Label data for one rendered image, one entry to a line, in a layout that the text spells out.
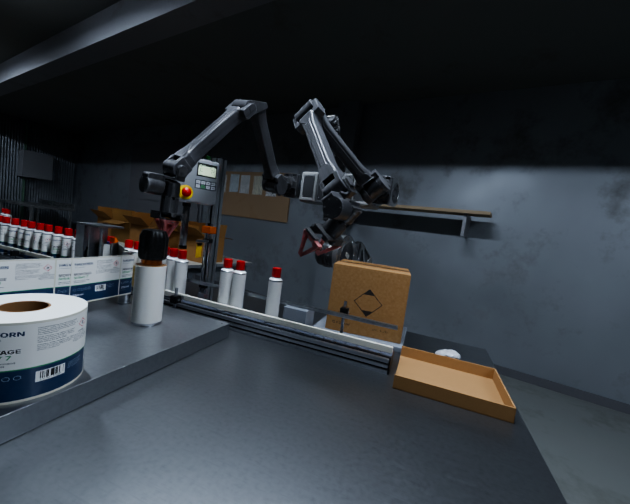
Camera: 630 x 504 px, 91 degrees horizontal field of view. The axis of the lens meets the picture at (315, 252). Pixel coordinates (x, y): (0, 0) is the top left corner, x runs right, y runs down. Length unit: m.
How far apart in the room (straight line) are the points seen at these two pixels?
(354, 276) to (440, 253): 2.62
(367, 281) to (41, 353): 0.96
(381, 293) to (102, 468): 0.94
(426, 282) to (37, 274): 3.44
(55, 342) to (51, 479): 0.22
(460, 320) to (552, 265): 1.02
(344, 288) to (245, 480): 0.80
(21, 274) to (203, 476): 0.75
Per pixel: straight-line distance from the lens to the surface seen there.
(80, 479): 0.68
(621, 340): 3.91
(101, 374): 0.85
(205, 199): 1.44
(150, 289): 1.08
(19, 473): 0.72
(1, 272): 1.13
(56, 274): 1.17
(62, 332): 0.77
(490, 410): 1.00
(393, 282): 1.22
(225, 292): 1.25
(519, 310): 3.78
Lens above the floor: 1.25
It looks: 5 degrees down
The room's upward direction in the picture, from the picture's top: 8 degrees clockwise
